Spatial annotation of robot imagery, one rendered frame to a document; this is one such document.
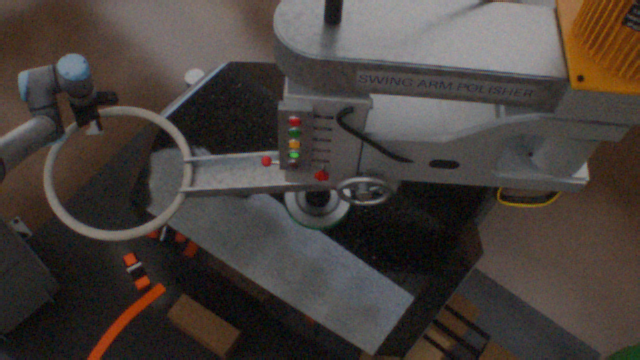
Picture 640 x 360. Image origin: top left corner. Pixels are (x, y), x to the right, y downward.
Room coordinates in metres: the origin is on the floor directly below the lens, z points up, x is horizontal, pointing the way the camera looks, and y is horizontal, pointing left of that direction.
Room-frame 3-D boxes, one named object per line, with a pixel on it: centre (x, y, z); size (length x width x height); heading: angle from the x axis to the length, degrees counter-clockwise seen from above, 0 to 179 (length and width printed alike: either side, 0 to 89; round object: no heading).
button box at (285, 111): (0.88, 0.07, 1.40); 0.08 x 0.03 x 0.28; 91
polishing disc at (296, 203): (1.00, 0.00, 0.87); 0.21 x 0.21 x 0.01
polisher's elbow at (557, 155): (1.01, -0.66, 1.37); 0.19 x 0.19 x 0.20
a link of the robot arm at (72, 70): (1.17, 0.78, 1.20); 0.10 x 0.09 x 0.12; 113
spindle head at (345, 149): (1.00, -0.08, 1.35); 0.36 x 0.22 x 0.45; 91
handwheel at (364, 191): (0.88, -0.12, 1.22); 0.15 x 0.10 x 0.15; 91
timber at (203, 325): (0.74, 0.43, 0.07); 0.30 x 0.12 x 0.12; 62
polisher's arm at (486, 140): (0.99, -0.39, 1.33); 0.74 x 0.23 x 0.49; 91
